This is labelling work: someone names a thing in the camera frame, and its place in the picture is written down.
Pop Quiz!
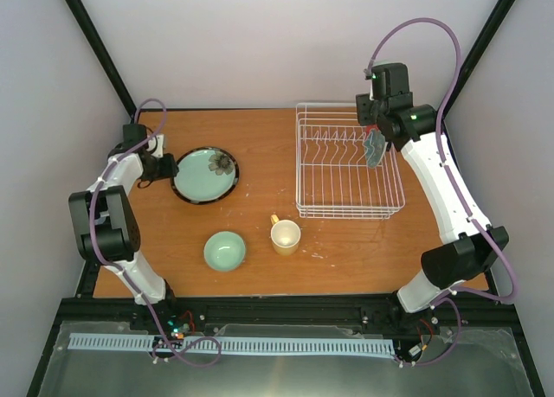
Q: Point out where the red teal flower plate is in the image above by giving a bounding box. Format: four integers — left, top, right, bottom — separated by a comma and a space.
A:
363, 125, 387, 169

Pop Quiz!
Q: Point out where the black rimmed beige plate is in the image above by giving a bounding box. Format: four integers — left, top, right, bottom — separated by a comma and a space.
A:
171, 145, 242, 206

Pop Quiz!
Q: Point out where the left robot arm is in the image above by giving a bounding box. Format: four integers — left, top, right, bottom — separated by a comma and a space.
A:
68, 124, 180, 330

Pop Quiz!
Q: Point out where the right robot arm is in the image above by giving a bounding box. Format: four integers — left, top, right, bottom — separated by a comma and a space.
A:
356, 63, 509, 313

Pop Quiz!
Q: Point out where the mint green bowl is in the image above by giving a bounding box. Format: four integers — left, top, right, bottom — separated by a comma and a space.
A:
203, 231, 246, 272

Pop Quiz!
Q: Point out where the yellow mug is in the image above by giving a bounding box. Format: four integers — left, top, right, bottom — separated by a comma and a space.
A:
270, 215, 301, 256

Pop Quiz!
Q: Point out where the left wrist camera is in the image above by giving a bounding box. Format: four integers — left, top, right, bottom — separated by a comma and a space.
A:
147, 134, 165, 158

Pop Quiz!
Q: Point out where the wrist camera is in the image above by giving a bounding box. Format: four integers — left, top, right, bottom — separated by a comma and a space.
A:
364, 67, 379, 99
147, 134, 165, 158

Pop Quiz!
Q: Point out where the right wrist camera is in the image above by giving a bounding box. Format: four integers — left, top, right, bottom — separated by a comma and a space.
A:
364, 67, 379, 99

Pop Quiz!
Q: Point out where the white wire dish rack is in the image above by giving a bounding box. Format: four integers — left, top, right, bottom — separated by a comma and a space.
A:
295, 102, 405, 220

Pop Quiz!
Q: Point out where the right black frame post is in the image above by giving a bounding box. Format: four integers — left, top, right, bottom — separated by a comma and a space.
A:
442, 0, 517, 119

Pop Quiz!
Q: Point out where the black frame post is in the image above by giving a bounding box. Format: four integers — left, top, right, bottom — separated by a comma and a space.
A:
64, 0, 137, 115
442, 0, 517, 119

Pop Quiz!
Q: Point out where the light blue cable duct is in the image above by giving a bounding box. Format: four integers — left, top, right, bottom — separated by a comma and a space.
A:
68, 333, 395, 359

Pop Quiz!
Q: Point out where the left black frame post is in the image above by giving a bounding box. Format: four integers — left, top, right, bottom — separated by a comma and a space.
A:
64, 0, 137, 115

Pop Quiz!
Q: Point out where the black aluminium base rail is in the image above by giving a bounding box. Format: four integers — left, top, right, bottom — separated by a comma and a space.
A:
55, 295, 533, 342

